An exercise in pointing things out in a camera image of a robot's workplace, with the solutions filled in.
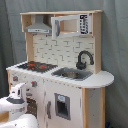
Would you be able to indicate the grey ice dispenser panel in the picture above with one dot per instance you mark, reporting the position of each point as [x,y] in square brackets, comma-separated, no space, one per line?
[62,106]

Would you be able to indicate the grey range hood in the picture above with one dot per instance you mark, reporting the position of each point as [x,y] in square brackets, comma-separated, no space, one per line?
[40,24]

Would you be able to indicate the grey toy sink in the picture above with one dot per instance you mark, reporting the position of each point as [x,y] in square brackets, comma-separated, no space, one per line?
[73,74]

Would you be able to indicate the wooden toy kitchen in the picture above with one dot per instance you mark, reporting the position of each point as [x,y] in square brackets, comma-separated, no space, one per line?
[87,97]

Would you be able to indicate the red oven knob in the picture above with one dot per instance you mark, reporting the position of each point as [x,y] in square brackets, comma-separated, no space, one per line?
[34,83]
[15,78]

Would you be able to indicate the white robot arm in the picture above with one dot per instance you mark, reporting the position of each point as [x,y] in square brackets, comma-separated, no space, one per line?
[16,105]

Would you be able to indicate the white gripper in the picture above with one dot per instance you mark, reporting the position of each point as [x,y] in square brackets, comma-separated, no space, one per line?
[17,94]

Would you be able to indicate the left red oven knob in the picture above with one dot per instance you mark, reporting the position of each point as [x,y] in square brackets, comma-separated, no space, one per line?
[15,78]

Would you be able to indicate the right red oven knob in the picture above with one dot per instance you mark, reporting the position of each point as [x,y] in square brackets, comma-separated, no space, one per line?
[34,83]

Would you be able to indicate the grey cabinet door handle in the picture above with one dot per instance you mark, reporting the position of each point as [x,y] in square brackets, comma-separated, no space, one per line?
[48,109]

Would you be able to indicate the black stovetop red burners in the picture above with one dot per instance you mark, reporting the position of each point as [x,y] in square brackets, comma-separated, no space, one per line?
[37,66]

